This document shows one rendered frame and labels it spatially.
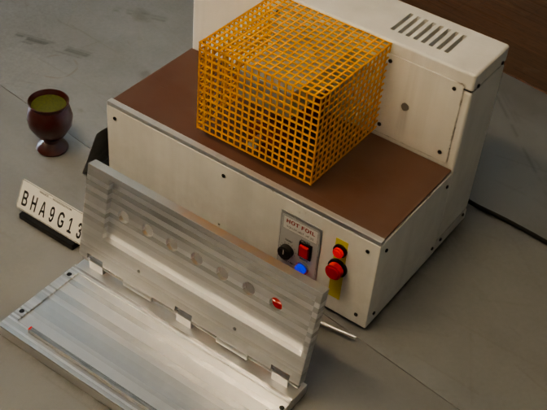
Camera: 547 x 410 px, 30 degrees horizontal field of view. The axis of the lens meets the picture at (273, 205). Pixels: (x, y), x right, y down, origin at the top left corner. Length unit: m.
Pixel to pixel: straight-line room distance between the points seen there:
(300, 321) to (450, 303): 0.35
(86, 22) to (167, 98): 0.62
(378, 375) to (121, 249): 0.45
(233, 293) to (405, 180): 0.34
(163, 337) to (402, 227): 0.41
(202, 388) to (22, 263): 0.41
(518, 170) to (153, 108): 0.74
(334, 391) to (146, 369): 0.29
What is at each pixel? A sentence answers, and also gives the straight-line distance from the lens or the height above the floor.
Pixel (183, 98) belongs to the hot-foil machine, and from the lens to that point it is 1.78.
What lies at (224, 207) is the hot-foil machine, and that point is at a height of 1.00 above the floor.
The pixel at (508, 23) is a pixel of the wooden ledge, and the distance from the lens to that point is 2.52.
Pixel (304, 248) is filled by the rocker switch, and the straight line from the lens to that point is 1.61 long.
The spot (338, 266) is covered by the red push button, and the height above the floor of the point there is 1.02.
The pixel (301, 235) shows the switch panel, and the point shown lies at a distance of 1.61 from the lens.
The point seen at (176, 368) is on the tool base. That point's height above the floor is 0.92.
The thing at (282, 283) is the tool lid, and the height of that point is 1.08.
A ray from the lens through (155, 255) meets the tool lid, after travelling 1.60.
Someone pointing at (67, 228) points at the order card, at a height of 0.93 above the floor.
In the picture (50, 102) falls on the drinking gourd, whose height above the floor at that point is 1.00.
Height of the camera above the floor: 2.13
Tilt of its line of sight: 41 degrees down
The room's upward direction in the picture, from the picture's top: 6 degrees clockwise
